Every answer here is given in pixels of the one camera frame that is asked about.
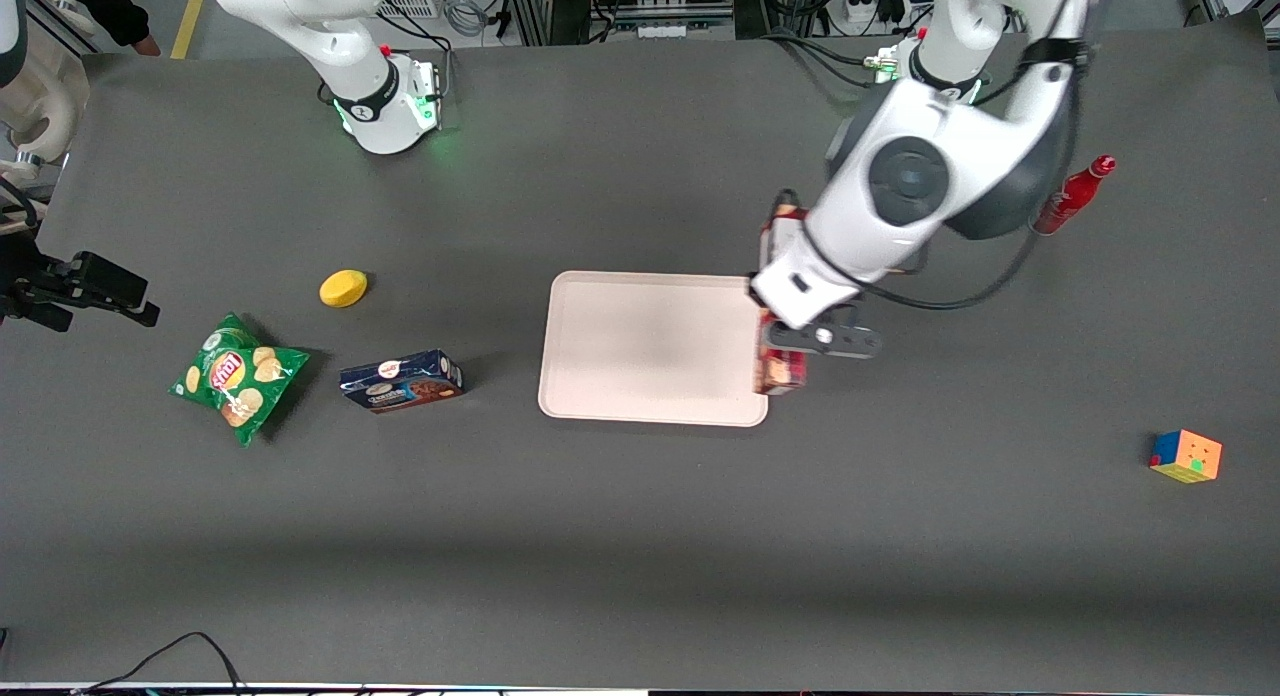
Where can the green chips bag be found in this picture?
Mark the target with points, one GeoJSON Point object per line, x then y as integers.
{"type": "Point", "coordinates": [238, 379]}

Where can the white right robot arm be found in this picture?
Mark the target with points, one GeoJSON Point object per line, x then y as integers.
{"type": "Point", "coordinates": [375, 86]}

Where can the red cookie box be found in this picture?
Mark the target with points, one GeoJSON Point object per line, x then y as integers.
{"type": "Point", "coordinates": [780, 373]}

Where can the white power strip with plugs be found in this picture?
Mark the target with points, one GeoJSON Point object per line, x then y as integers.
{"type": "Point", "coordinates": [870, 14]}

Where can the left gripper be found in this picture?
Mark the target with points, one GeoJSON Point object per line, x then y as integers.
{"type": "Point", "coordinates": [754, 292]}

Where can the colourful puzzle cube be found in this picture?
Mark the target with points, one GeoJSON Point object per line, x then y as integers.
{"type": "Point", "coordinates": [1186, 456]}

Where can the red bottle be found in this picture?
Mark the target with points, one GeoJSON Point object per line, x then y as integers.
{"type": "Point", "coordinates": [1075, 191]}

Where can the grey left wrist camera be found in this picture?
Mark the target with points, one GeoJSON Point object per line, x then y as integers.
{"type": "Point", "coordinates": [850, 342]}

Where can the beige plastic tray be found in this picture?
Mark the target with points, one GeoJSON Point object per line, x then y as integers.
{"type": "Point", "coordinates": [650, 348]}

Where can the yellow lemon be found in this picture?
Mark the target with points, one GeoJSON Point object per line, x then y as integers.
{"type": "Point", "coordinates": [343, 288]}

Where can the blue cookie box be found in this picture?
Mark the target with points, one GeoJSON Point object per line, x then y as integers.
{"type": "Point", "coordinates": [401, 382]}

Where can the bystander bare hand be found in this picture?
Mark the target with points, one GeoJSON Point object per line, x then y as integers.
{"type": "Point", "coordinates": [148, 46]}

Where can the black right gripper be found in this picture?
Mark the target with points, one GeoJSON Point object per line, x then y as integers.
{"type": "Point", "coordinates": [48, 281]}

